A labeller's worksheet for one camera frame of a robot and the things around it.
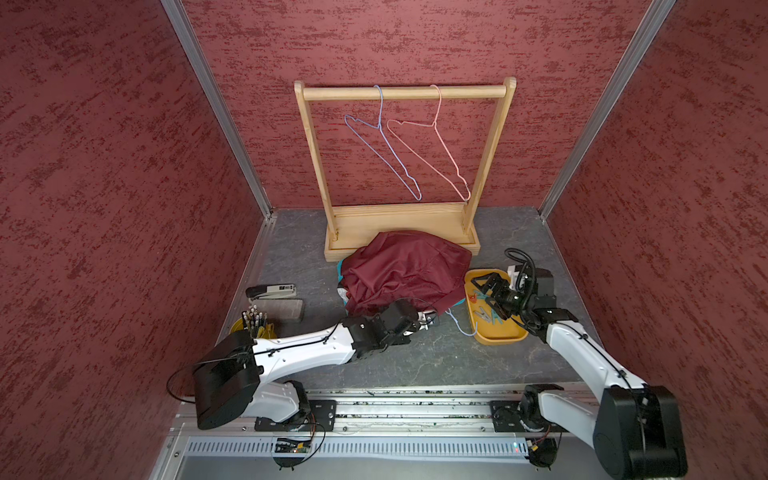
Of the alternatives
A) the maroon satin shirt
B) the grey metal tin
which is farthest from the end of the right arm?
the grey metal tin

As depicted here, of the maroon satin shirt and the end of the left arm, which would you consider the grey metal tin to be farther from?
the end of the left arm

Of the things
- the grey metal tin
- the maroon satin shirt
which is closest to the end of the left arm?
the maroon satin shirt

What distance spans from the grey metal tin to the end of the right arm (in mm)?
558

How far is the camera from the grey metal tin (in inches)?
35.7

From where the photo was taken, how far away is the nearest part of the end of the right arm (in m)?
0.75

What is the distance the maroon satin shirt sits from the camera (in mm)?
819

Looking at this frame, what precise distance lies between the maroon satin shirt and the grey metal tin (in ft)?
0.60

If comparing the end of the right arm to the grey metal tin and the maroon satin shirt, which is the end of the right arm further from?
the grey metal tin

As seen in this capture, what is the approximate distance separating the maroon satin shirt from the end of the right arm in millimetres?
85

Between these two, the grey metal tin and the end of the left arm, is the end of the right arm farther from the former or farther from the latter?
the grey metal tin
